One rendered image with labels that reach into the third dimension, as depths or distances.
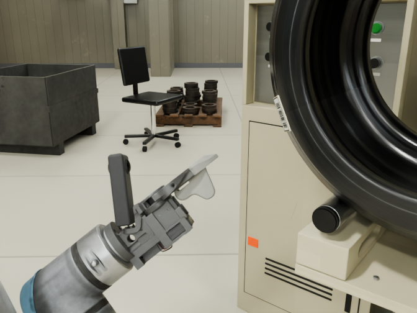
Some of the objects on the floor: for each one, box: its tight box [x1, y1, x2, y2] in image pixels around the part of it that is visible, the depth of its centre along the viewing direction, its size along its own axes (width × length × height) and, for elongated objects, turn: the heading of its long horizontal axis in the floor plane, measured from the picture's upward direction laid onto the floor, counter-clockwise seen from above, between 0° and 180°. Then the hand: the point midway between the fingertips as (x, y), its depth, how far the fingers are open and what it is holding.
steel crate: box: [0, 63, 100, 155], centre depth 419 cm, size 86×105×72 cm
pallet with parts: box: [156, 79, 223, 127], centre depth 534 cm, size 81×117×42 cm
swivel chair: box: [117, 46, 182, 152], centre depth 408 cm, size 59×59×93 cm
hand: (208, 156), depth 68 cm, fingers closed
